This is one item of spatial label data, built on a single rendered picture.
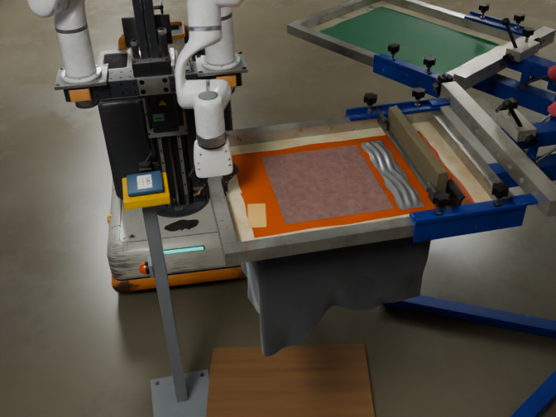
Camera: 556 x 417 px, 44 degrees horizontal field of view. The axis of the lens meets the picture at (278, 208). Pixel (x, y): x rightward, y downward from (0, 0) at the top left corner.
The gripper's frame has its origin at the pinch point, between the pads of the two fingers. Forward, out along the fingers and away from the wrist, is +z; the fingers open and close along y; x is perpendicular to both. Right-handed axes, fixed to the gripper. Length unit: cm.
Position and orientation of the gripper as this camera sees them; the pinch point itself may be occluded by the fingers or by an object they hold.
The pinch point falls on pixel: (215, 189)
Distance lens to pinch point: 191.7
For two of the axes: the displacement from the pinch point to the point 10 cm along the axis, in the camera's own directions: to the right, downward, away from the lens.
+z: 0.2, 8.0, 5.9
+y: -9.8, 1.4, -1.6
